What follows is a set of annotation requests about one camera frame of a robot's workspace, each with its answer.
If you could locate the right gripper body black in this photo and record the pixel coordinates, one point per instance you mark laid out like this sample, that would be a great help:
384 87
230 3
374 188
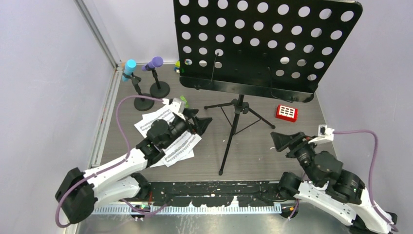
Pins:
303 152

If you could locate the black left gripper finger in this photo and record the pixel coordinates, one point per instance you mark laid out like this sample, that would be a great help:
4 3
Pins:
201 124
190 113

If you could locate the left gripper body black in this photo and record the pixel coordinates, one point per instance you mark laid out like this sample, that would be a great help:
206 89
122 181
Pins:
185 124

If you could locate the sheet music page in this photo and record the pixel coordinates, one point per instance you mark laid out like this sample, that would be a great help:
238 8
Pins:
160 163
174 147

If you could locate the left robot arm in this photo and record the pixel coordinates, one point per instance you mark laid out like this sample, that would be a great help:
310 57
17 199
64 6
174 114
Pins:
81 192

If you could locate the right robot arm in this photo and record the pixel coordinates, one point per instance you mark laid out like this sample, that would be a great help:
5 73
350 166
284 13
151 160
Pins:
330 187

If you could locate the green toy block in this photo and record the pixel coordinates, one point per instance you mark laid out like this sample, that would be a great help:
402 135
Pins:
184 100

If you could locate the red toy window block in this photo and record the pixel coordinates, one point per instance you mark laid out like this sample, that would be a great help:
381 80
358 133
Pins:
286 113

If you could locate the purple toy microphone on stand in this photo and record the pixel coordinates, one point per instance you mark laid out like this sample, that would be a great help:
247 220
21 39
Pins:
159 89

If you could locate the blue toy microphone on stand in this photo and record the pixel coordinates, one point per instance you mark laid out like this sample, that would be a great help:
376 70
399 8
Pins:
140 104

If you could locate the colourful toy block behind stand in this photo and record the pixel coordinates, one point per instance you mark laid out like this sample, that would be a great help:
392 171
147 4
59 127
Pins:
178 68

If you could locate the black music stand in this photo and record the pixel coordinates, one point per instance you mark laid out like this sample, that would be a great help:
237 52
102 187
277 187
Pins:
277 49

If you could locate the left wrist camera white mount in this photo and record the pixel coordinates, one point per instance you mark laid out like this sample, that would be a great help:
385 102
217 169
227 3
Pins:
175 107

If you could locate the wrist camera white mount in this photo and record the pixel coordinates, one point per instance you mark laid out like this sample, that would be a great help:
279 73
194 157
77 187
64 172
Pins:
175 107
325 135

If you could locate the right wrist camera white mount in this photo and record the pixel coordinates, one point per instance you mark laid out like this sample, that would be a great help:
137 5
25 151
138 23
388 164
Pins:
325 135

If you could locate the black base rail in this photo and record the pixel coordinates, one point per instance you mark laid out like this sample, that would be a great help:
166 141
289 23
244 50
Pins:
213 194

